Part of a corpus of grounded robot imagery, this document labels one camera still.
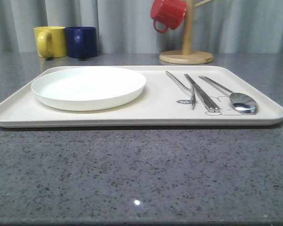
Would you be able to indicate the silver fork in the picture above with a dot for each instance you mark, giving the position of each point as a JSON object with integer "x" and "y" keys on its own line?
{"x": 192, "y": 100}

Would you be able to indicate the white round plate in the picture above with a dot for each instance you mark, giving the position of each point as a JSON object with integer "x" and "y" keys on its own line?
{"x": 89, "y": 88}

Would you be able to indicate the silver spoon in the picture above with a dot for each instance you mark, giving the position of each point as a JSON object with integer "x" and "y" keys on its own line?
{"x": 239, "y": 101}

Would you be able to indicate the beige rabbit serving tray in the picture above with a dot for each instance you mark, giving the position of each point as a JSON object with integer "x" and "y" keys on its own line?
{"x": 161, "y": 103}

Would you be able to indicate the wooden mug tree stand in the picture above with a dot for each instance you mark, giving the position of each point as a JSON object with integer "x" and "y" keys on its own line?
{"x": 187, "y": 56}

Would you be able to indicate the grey curtain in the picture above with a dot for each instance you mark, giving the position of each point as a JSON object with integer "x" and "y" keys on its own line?
{"x": 125, "y": 26}

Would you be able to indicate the dark blue mug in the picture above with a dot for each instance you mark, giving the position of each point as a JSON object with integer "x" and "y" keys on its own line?
{"x": 81, "y": 41}

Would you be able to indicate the red ribbed mug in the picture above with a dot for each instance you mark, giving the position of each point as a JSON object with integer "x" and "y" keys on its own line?
{"x": 167, "y": 14}

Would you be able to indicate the yellow mug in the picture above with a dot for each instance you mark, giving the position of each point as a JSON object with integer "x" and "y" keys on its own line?
{"x": 50, "y": 41}

